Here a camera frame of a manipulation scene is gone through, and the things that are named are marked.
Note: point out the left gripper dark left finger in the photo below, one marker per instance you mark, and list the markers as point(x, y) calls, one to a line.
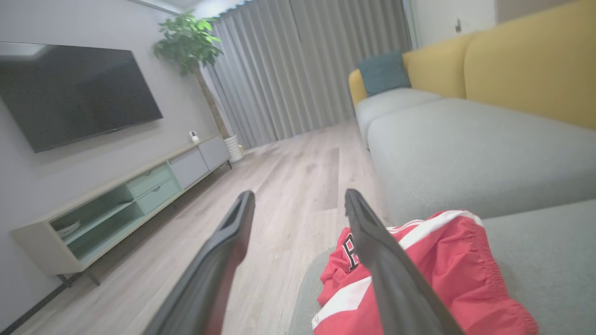
point(219, 279)

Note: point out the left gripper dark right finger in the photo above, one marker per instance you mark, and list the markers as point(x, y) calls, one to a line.
point(391, 279)

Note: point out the red shorts white stripes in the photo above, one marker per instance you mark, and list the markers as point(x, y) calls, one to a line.
point(465, 279)

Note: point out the beige mint television cabinet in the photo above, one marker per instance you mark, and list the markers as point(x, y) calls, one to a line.
point(191, 167)

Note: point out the white ribbed plant pot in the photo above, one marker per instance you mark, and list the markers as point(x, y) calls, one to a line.
point(234, 149)

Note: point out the grey sofa seat cushion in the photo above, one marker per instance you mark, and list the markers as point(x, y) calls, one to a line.
point(465, 153)
point(391, 104)

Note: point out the white plates stack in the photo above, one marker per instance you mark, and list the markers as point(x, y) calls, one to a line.
point(70, 229)

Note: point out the large grey sofa ottoman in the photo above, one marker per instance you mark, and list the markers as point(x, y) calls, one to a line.
point(549, 260)

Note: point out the teal throw pillow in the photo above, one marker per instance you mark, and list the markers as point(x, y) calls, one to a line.
point(382, 74)

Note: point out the yellow sofa back cushion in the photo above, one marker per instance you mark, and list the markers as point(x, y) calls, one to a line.
point(535, 65)
point(437, 70)

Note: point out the grey pleated curtain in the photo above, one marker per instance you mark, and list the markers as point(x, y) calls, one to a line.
point(302, 70)

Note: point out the black flat screen television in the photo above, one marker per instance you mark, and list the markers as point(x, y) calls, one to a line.
point(70, 93)

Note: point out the green leafy indoor tree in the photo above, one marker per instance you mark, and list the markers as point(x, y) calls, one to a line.
point(188, 42)

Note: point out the small white security camera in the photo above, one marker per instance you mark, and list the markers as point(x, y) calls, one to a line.
point(194, 136)

